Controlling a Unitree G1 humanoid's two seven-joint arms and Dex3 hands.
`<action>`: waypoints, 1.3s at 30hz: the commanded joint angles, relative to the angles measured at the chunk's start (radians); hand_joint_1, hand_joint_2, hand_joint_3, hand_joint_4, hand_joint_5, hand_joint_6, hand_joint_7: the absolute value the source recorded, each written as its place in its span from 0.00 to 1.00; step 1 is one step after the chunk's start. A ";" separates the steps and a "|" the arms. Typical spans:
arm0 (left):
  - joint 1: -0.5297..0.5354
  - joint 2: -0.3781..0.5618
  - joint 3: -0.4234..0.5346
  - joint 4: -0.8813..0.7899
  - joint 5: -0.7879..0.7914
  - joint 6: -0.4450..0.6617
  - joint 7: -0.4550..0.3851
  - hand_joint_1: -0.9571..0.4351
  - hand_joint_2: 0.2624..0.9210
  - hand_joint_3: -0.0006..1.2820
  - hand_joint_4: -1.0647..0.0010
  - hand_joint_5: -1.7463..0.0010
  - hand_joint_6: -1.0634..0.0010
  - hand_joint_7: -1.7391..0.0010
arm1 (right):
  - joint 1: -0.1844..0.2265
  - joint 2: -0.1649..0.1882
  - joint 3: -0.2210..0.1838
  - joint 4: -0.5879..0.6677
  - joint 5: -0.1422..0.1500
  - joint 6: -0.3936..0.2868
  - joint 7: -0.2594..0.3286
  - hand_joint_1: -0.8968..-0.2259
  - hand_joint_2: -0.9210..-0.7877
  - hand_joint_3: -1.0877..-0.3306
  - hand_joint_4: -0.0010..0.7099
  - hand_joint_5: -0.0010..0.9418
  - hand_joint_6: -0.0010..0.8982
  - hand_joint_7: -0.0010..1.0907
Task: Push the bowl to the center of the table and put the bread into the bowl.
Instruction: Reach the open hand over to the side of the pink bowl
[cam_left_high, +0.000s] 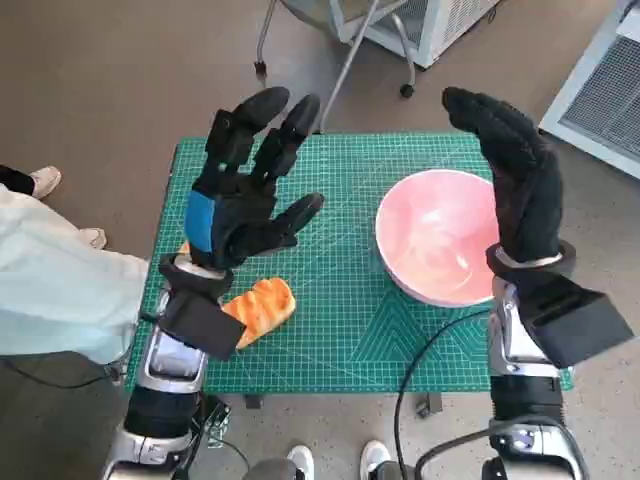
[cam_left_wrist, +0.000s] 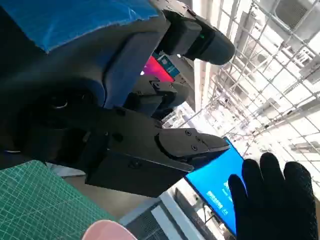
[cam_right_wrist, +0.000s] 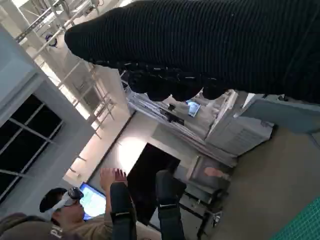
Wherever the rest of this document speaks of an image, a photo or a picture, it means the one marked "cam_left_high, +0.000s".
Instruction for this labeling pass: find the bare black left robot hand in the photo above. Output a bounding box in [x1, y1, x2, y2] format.
[183, 86, 326, 274]

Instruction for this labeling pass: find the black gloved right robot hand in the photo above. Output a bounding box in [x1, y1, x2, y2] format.
[442, 86, 566, 264]

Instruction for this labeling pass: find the long orange toy bread loaf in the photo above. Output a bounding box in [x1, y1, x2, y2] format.
[222, 277, 297, 350]

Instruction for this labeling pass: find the pink bowl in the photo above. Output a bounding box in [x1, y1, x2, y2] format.
[374, 169, 501, 307]

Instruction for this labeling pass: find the white mesh-panel unit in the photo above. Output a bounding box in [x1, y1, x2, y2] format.
[538, 0, 640, 180]

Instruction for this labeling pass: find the green cutting mat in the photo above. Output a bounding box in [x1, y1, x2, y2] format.
[124, 132, 575, 396]

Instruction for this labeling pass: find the white vented cabinet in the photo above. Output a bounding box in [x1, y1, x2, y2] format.
[329, 0, 501, 69]

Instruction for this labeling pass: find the grey office chair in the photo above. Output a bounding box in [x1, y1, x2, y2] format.
[253, 0, 417, 136]

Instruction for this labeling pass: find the person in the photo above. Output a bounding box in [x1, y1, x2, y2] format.
[0, 164, 151, 366]

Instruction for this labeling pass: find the black stand with metal clamp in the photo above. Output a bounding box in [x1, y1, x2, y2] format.
[199, 395, 232, 449]

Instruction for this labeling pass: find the white shoe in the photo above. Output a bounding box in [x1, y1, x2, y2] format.
[285, 444, 315, 480]
[359, 439, 392, 480]

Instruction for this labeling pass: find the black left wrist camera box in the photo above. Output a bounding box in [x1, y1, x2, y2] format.
[162, 292, 246, 361]

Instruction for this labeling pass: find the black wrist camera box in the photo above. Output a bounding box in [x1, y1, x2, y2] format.
[519, 272, 636, 369]
[162, 292, 246, 361]

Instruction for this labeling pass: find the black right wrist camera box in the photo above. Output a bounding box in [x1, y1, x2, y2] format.
[519, 272, 636, 369]

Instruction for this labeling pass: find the black floor cable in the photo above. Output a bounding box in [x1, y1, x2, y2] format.
[0, 357, 124, 390]

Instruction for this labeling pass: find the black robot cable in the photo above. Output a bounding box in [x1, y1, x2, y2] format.
[393, 307, 494, 480]

